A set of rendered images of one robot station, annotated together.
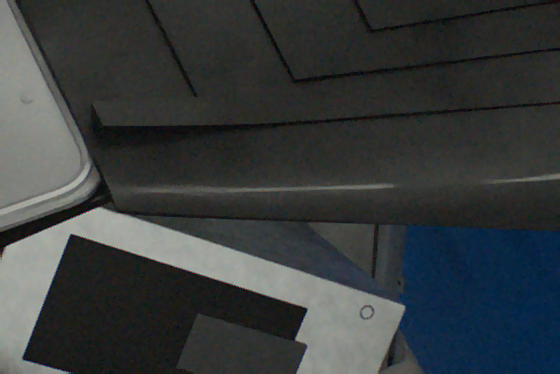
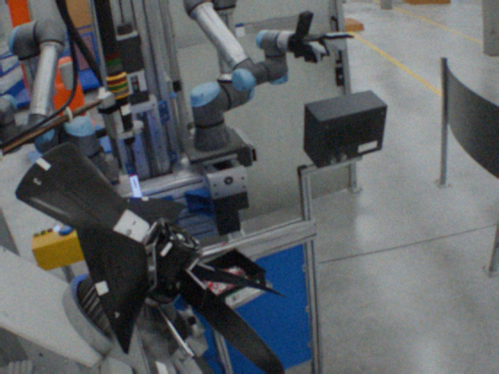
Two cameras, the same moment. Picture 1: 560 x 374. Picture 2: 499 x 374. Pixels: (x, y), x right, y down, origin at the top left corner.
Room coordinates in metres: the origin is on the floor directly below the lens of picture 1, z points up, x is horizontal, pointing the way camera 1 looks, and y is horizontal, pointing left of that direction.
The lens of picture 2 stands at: (-0.06, 1.01, 1.78)
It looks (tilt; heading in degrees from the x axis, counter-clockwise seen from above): 28 degrees down; 272
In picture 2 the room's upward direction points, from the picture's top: 9 degrees counter-clockwise
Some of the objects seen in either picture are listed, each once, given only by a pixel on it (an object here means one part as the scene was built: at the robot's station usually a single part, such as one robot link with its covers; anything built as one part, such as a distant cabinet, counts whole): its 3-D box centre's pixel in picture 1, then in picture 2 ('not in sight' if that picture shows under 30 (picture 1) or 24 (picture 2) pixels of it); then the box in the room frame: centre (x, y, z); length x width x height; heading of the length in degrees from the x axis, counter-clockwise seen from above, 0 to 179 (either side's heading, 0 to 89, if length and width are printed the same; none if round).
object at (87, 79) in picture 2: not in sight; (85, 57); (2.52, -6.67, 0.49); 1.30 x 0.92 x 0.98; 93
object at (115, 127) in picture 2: not in sight; (119, 112); (0.21, 0.08, 1.49); 0.09 x 0.07 x 0.10; 53
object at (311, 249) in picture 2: not in sight; (314, 316); (-0.19, -0.44, 0.39); 0.04 x 0.04 x 0.78; 18
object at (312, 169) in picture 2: not in sight; (331, 163); (-0.29, -0.47, 1.04); 0.24 x 0.03 x 0.03; 18
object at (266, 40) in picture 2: not in sight; (273, 41); (-0.16, -0.67, 1.43); 0.11 x 0.08 x 0.09; 130
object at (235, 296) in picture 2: not in sight; (222, 282); (0.10, -0.17, 0.85); 0.22 x 0.17 x 0.07; 33
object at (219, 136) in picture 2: not in sight; (210, 131); (0.11, -0.79, 1.09); 0.15 x 0.15 x 0.10
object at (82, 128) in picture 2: not in sight; (79, 135); (0.60, -0.66, 1.20); 0.13 x 0.12 x 0.14; 169
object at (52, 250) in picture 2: not in sight; (59, 248); (0.59, -0.18, 1.02); 0.16 x 0.10 x 0.11; 18
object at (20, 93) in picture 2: not in sight; (30, 72); (3.54, -6.57, 0.49); 1.27 x 0.88 x 0.98; 93
